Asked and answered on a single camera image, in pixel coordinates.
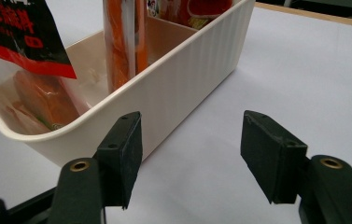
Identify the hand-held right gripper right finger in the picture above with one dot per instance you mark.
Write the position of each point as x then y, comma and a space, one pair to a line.
270, 155

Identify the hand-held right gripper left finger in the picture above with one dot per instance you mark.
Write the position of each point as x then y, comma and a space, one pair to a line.
122, 161

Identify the cream plastic divided box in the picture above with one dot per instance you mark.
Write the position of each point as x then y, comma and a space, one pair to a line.
170, 84

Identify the orange snack packet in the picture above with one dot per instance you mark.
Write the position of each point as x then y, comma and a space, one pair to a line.
123, 46

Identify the large red and black packet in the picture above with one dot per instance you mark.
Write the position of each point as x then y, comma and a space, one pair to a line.
192, 11

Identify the small red and black packet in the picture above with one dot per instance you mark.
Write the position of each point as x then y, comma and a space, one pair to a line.
18, 34

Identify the white table sheet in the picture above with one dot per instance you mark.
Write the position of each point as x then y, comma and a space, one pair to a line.
288, 77

